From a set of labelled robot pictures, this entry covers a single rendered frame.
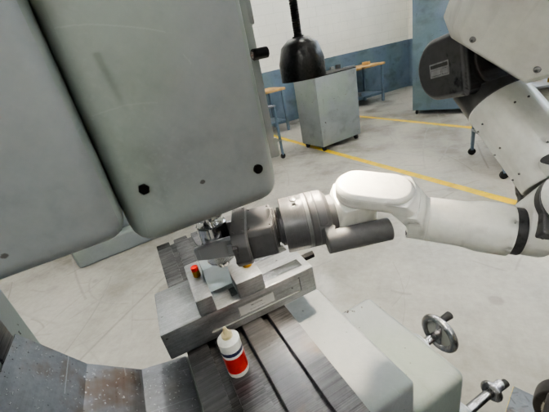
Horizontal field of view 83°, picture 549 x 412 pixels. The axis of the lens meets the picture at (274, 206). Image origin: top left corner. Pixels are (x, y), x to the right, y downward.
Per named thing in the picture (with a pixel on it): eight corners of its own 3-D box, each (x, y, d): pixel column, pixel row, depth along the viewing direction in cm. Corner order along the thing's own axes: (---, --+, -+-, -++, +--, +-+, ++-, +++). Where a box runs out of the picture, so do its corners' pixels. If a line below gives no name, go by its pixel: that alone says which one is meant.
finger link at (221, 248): (192, 244, 47) (232, 235, 47) (198, 261, 49) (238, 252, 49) (191, 249, 46) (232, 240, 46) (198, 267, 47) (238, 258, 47)
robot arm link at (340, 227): (298, 181, 50) (368, 166, 50) (304, 226, 58) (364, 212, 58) (315, 234, 42) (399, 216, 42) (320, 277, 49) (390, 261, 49)
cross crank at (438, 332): (431, 327, 101) (432, 299, 96) (466, 353, 91) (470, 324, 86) (395, 352, 96) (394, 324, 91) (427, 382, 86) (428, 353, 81)
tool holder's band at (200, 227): (226, 217, 51) (225, 212, 51) (225, 231, 47) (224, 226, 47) (198, 223, 51) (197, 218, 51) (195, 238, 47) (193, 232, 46)
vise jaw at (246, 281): (243, 256, 81) (240, 243, 79) (265, 287, 68) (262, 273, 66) (221, 265, 79) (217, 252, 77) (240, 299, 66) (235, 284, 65)
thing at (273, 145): (269, 151, 52) (238, 4, 43) (280, 155, 48) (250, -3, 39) (247, 158, 50) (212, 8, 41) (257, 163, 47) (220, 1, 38)
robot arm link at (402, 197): (340, 166, 49) (434, 175, 45) (340, 206, 55) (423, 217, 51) (330, 194, 45) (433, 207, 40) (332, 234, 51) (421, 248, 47)
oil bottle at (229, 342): (244, 356, 62) (230, 315, 57) (252, 371, 58) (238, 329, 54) (225, 366, 60) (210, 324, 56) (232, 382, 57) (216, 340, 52)
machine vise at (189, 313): (288, 260, 87) (282, 226, 83) (317, 289, 75) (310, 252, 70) (163, 315, 77) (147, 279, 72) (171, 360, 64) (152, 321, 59)
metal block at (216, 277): (225, 269, 75) (218, 248, 72) (232, 283, 69) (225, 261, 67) (204, 278, 73) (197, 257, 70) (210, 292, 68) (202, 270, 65)
